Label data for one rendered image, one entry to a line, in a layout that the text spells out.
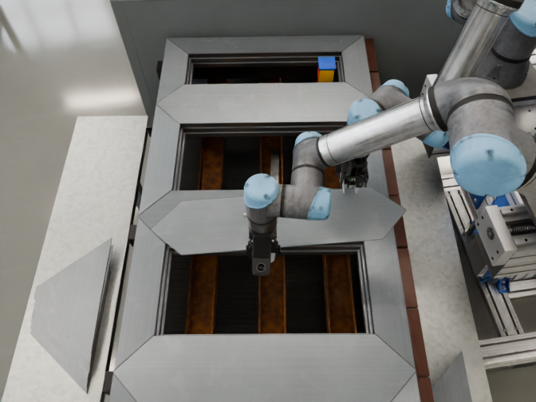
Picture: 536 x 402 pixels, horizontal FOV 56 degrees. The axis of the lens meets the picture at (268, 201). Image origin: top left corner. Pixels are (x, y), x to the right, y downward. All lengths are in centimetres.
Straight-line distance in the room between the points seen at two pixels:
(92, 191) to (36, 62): 185
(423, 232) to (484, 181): 79
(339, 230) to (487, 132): 64
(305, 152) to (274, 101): 60
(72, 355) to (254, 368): 51
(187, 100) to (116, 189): 38
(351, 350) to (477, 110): 67
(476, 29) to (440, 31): 91
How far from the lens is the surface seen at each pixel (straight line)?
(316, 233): 144
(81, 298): 154
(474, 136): 93
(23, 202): 283
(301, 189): 111
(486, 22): 121
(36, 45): 363
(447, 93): 103
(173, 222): 149
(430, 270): 166
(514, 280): 228
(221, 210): 149
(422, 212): 176
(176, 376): 132
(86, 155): 187
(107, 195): 174
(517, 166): 93
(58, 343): 154
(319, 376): 130
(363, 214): 149
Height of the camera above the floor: 213
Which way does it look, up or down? 58 degrees down
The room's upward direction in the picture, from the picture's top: 2 degrees counter-clockwise
